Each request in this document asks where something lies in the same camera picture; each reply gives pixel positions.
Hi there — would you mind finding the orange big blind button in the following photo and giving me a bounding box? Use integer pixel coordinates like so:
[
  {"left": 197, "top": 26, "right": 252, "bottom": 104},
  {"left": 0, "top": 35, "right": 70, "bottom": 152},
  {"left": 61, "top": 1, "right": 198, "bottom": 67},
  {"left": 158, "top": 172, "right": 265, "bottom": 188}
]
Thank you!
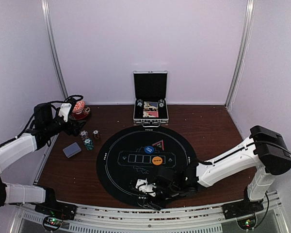
[{"left": 152, "top": 156, "right": 163, "bottom": 166}]

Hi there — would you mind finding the blue white 10 chip stack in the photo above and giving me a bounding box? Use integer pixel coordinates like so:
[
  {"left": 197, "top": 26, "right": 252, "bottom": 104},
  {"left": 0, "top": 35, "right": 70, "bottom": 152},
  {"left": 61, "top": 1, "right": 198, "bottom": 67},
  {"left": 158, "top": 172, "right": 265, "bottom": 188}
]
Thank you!
[{"left": 80, "top": 130, "right": 88, "bottom": 141}]

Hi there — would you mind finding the blue small blind button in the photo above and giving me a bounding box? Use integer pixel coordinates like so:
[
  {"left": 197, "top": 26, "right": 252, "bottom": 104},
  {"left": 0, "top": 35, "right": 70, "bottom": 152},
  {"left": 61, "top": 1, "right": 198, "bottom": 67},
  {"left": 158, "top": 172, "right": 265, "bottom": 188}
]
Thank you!
[{"left": 144, "top": 146, "right": 155, "bottom": 154}]

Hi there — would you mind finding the red black triangle marker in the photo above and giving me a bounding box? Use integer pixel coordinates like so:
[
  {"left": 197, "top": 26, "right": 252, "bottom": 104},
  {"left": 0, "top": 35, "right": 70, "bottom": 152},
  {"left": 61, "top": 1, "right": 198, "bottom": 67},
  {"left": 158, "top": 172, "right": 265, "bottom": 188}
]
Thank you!
[{"left": 152, "top": 139, "right": 164, "bottom": 151}]

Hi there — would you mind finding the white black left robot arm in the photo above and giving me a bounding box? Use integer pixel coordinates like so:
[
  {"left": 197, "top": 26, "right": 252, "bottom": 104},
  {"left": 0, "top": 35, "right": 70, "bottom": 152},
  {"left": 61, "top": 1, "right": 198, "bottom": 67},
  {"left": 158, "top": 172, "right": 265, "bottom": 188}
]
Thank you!
[{"left": 0, "top": 98, "right": 86, "bottom": 216}]

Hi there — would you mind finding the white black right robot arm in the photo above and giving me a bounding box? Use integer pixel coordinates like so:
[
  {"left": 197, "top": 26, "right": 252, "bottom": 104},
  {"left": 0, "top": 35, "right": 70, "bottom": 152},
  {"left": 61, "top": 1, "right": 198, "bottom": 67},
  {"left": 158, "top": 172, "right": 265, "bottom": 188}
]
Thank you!
[{"left": 135, "top": 125, "right": 291, "bottom": 215}]

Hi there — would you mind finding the red floral plate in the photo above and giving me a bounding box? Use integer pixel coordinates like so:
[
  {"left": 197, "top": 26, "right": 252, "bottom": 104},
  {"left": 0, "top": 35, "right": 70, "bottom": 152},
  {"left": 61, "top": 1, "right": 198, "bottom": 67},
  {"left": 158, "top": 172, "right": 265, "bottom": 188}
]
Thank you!
[{"left": 69, "top": 106, "right": 91, "bottom": 120}]

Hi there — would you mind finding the grey blue card deck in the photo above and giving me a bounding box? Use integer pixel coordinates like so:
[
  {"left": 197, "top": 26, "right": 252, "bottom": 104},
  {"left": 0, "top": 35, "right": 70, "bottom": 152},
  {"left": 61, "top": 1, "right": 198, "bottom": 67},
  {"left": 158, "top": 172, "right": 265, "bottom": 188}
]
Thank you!
[{"left": 63, "top": 142, "right": 81, "bottom": 158}]

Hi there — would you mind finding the red white patterned bowl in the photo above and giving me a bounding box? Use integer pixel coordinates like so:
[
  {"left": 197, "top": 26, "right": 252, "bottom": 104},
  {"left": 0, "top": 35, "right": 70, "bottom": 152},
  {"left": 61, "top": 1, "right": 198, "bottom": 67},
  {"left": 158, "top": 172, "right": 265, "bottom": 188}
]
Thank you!
[{"left": 72, "top": 100, "right": 85, "bottom": 114}]

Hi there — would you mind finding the green blue chip stack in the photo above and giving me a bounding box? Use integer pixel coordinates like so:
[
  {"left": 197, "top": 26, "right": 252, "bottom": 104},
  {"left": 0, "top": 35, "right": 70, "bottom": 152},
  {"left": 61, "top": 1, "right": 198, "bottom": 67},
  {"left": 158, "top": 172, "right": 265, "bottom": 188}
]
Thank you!
[{"left": 83, "top": 138, "right": 94, "bottom": 150}]

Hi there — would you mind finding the round black poker mat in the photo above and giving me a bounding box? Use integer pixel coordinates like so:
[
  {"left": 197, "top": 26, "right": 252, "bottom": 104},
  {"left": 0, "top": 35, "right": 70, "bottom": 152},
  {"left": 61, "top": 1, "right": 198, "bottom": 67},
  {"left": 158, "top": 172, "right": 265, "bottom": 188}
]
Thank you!
[{"left": 96, "top": 126, "right": 197, "bottom": 206}]

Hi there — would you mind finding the orange black 100 chip stack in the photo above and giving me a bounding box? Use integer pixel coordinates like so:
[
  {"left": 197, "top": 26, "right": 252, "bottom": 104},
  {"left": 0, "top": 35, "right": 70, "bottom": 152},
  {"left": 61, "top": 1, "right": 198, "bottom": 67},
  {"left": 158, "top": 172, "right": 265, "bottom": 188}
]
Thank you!
[{"left": 92, "top": 130, "right": 100, "bottom": 140}]

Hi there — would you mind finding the red card box in case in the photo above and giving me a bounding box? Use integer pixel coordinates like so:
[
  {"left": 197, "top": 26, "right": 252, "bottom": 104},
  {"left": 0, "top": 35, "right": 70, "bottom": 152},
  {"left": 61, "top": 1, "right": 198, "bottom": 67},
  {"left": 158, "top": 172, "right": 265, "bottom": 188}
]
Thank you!
[{"left": 143, "top": 111, "right": 159, "bottom": 118}]

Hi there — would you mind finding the aluminium poker case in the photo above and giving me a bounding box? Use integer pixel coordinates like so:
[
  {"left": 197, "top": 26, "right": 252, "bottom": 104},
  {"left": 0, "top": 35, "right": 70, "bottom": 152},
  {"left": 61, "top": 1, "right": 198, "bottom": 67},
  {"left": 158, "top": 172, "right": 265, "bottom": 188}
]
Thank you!
[{"left": 133, "top": 70, "right": 169, "bottom": 128}]

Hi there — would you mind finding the right chip stack in case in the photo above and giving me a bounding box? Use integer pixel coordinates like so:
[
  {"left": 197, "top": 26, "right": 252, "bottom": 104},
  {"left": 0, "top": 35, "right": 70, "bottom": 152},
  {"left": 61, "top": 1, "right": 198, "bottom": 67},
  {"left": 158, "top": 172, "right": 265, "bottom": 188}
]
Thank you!
[{"left": 158, "top": 100, "right": 165, "bottom": 108}]

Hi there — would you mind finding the chip stack in case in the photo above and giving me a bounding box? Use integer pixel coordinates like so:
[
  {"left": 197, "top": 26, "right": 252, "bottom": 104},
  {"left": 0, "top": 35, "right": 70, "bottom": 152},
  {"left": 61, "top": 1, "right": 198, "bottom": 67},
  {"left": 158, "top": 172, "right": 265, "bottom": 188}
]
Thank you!
[
  {"left": 136, "top": 99, "right": 144, "bottom": 107},
  {"left": 158, "top": 100, "right": 165, "bottom": 108}
]

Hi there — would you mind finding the blue card box in case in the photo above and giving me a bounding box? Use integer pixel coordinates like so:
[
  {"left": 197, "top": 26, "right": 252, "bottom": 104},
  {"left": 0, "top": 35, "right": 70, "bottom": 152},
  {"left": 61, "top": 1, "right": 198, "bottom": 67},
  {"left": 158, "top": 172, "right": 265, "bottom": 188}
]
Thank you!
[{"left": 144, "top": 101, "right": 158, "bottom": 111}]

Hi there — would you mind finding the left chip stack in case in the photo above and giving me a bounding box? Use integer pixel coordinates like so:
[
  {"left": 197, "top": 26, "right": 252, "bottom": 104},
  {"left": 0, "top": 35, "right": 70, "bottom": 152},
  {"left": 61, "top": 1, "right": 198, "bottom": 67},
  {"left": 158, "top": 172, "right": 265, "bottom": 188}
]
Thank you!
[{"left": 136, "top": 99, "right": 144, "bottom": 107}]

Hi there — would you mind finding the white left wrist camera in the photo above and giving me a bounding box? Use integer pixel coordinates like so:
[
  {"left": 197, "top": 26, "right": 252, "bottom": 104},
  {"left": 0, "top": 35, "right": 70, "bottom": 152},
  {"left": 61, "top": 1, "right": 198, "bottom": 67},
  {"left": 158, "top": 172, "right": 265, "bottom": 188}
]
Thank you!
[{"left": 58, "top": 103, "right": 73, "bottom": 122}]

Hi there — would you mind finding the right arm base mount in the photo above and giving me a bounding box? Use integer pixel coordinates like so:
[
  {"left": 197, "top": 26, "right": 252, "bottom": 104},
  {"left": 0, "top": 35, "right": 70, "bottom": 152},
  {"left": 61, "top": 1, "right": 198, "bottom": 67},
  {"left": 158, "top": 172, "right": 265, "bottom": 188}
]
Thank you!
[{"left": 222, "top": 190, "right": 264, "bottom": 219}]

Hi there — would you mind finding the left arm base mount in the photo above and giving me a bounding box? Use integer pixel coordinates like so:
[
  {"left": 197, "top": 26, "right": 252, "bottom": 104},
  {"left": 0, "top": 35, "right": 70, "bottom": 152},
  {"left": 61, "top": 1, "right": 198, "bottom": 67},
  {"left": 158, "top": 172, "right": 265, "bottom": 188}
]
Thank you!
[{"left": 34, "top": 186, "right": 77, "bottom": 220}]

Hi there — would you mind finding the aluminium front rail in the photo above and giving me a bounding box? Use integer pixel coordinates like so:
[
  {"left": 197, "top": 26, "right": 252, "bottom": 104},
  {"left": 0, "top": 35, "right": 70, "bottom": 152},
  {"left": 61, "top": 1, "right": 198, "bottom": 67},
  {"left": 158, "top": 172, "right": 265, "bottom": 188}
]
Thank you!
[{"left": 14, "top": 191, "right": 284, "bottom": 233}]

